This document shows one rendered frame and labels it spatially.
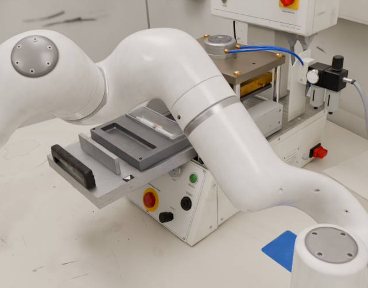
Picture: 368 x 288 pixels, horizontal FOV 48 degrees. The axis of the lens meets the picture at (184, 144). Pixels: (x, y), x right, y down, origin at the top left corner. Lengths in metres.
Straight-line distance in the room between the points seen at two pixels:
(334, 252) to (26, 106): 0.41
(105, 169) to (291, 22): 0.56
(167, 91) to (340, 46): 0.97
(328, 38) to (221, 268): 0.87
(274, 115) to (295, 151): 0.18
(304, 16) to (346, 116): 0.56
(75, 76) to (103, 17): 1.99
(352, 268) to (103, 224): 0.72
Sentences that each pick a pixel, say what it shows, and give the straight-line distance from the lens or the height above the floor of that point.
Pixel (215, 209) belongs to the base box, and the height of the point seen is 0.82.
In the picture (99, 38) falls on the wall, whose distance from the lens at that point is 2.56.
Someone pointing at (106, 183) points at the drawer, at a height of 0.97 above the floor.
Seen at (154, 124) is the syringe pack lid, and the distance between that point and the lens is 0.97.
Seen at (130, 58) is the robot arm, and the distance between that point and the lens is 0.60.
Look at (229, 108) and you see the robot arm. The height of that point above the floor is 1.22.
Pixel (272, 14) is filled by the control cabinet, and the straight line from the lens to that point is 1.11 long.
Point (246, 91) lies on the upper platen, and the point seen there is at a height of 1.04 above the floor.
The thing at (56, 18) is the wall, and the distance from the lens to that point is 2.46.
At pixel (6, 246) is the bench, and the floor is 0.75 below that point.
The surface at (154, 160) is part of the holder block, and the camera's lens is 0.89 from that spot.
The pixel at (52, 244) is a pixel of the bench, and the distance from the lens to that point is 1.09.
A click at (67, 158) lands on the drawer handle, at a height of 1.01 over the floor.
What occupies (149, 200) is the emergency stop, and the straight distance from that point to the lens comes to 1.08.
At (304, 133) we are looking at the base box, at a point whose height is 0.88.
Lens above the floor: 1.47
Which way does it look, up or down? 31 degrees down
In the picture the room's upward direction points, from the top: 4 degrees counter-clockwise
